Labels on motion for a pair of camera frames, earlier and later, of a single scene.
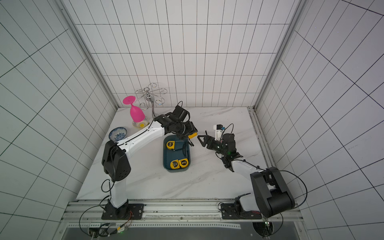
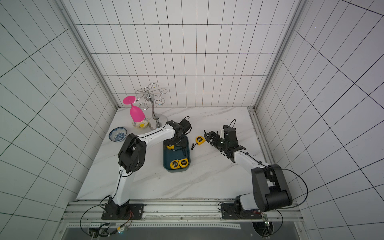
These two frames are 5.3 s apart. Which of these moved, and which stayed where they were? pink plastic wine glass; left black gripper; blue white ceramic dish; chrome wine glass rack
Moved: left black gripper
Stayed: pink plastic wine glass; chrome wine glass rack; blue white ceramic dish
